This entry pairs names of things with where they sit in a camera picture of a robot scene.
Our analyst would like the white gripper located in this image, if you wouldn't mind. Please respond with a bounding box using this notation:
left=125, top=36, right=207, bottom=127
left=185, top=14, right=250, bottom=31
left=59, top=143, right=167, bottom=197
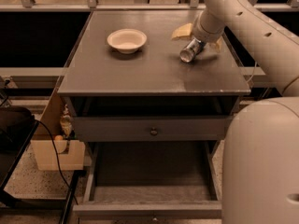
left=171, top=9, right=225, bottom=53

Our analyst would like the silver blue redbull can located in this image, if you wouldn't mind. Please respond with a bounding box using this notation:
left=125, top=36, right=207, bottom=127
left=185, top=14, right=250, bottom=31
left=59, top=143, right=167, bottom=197
left=179, top=38, right=206, bottom=63

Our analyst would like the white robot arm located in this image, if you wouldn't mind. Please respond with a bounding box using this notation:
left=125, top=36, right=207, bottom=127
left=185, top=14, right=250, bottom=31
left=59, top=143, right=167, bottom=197
left=184, top=0, right=299, bottom=224

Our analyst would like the grey wooden drawer cabinet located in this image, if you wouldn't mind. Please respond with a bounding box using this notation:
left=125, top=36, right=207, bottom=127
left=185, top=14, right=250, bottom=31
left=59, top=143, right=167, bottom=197
left=57, top=9, right=251, bottom=224

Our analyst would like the round brass drawer knob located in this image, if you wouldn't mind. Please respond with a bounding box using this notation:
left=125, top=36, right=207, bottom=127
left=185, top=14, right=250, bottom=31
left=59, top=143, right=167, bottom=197
left=150, top=128, right=158, bottom=136

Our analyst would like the grey top drawer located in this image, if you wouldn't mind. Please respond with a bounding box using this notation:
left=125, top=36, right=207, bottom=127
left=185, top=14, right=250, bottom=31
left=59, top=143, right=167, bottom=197
left=73, top=116, right=233, bottom=142

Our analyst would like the open grey middle drawer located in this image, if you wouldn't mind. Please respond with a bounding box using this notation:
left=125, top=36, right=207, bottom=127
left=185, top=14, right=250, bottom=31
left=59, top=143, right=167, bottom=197
left=74, top=142, right=221, bottom=221

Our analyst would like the white bowl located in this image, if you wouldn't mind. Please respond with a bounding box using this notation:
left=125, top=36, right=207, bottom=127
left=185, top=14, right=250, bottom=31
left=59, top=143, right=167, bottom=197
left=107, top=29, right=147, bottom=54

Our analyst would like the cardboard box with items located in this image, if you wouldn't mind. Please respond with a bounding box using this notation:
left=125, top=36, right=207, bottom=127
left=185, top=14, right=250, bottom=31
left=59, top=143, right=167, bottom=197
left=31, top=90, right=85, bottom=171

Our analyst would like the black cart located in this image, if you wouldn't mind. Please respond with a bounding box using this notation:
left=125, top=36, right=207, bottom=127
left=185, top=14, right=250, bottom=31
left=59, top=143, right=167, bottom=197
left=0, top=107, right=84, bottom=224

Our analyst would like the white cable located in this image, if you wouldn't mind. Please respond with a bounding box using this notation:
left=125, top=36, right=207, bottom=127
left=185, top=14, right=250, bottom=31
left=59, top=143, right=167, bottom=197
left=247, top=62, right=258, bottom=82

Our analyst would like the black cable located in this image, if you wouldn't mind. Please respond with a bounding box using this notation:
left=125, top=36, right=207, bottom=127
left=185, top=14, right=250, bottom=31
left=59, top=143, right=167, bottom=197
left=35, top=119, right=78, bottom=205

